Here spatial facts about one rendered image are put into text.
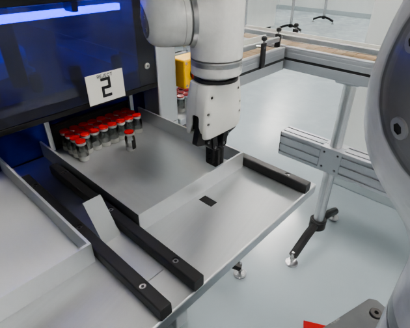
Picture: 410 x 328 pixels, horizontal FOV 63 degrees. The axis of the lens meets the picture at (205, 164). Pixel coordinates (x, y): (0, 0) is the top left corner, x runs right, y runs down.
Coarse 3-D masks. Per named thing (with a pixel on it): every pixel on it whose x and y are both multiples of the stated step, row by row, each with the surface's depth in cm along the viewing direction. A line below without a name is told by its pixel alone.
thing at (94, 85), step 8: (104, 72) 67; (112, 72) 68; (120, 72) 69; (88, 80) 65; (96, 80) 66; (112, 80) 68; (120, 80) 70; (88, 88) 65; (96, 88) 67; (112, 88) 69; (120, 88) 71; (96, 96) 67; (112, 96) 70; (120, 96) 71; (96, 104) 68
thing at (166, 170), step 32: (160, 128) 83; (64, 160) 64; (96, 160) 70; (128, 160) 70; (160, 160) 70; (192, 160) 70; (224, 160) 70; (96, 192) 59; (128, 192) 61; (160, 192) 61; (192, 192) 59
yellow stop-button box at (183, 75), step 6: (180, 54) 86; (186, 54) 86; (180, 60) 81; (186, 60) 81; (180, 66) 82; (186, 66) 82; (180, 72) 83; (186, 72) 82; (180, 78) 84; (186, 78) 83; (192, 78) 84; (180, 84) 84; (186, 84) 84
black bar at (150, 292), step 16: (48, 192) 58; (64, 208) 54; (80, 224) 51; (96, 240) 48; (96, 256) 48; (112, 256) 46; (112, 272) 45; (128, 272) 43; (128, 288) 43; (144, 288) 41; (144, 304) 41; (160, 304) 40
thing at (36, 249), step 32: (0, 160) 64; (0, 192) 61; (32, 192) 56; (0, 224) 54; (32, 224) 54; (64, 224) 50; (0, 256) 48; (32, 256) 48; (64, 256) 48; (0, 288) 43; (32, 288) 41; (0, 320) 40
